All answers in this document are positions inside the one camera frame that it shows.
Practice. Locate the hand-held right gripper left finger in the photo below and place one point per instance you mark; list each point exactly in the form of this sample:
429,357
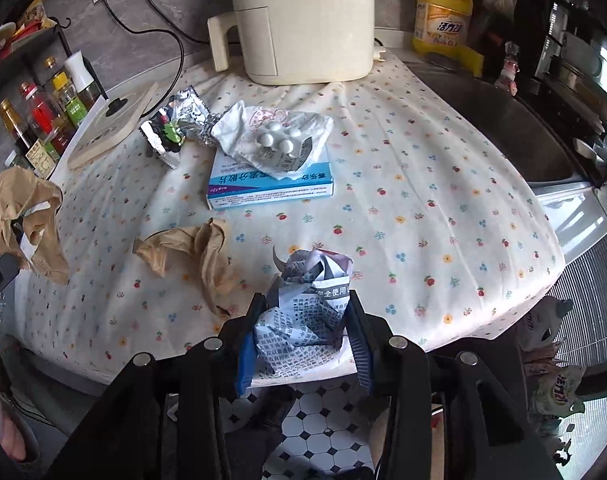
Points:
246,360

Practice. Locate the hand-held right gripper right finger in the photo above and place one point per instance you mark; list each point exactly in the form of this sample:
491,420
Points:
359,350

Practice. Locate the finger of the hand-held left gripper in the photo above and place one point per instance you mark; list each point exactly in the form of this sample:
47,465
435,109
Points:
0,270

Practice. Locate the printed paper leaflet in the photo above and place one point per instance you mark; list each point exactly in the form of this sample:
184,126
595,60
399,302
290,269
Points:
303,320

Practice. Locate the brown paper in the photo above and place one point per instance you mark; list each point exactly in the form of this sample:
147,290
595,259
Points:
43,200
208,255

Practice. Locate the blue white medicine box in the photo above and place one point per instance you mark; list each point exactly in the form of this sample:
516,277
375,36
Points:
263,190

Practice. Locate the dark sauce bottle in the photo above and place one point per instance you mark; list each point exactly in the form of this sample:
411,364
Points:
15,130

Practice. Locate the floral tablecloth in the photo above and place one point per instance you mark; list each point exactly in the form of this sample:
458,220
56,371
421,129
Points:
408,210

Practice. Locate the red sauce bottle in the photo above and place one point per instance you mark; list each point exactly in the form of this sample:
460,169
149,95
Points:
40,115

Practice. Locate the cream appliance base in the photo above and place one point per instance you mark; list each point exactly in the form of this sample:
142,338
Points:
108,130

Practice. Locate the printed plastic bag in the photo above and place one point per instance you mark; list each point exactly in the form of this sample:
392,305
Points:
553,375

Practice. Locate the white capped glass bottle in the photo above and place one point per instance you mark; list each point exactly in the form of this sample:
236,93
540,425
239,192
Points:
80,80

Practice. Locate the black green snack wrapper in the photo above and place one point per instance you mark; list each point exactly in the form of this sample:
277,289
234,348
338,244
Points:
166,135

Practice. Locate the white blister pill packet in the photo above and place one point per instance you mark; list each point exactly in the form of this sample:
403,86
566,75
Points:
278,140

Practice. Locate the black shelf rack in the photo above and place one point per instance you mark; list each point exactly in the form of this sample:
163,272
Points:
38,42

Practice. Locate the silver foil wrapper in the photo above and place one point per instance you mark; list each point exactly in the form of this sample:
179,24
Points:
188,110

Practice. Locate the stainless steel sink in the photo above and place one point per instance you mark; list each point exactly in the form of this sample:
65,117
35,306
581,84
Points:
483,125

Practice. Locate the orange snack packet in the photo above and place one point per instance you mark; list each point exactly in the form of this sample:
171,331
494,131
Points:
33,12

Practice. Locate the small pink bottle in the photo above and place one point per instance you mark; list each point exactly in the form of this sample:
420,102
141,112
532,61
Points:
508,70

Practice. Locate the cream air fryer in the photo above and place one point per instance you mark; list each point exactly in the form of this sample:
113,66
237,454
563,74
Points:
303,20

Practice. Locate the yellow detergent bottle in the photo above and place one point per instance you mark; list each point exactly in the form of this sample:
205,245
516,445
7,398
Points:
443,15

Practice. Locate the dish rack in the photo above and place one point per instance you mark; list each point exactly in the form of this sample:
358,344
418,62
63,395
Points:
578,60

